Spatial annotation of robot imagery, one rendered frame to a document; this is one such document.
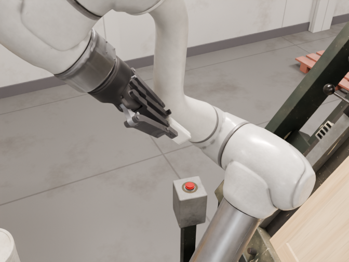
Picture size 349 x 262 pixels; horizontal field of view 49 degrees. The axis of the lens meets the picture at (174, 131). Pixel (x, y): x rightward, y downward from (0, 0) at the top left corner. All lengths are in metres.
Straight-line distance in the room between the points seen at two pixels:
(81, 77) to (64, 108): 3.32
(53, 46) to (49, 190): 2.55
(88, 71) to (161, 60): 0.15
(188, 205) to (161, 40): 1.07
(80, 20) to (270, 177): 0.51
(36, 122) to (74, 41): 3.26
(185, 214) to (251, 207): 0.81
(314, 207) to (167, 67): 0.90
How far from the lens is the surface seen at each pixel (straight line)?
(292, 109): 1.56
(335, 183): 1.39
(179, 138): 0.74
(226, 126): 0.90
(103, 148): 3.30
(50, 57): 0.54
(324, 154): 1.43
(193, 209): 1.64
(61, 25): 0.51
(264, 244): 1.51
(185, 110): 0.79
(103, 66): 0.57
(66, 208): 2.88
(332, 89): 1.34
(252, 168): 0.84
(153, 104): 0.69
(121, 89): 0.60
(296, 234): 1.46
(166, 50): 0.64
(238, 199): 0.86
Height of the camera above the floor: 2.09
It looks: 37 degrees down
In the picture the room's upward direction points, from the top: straight up
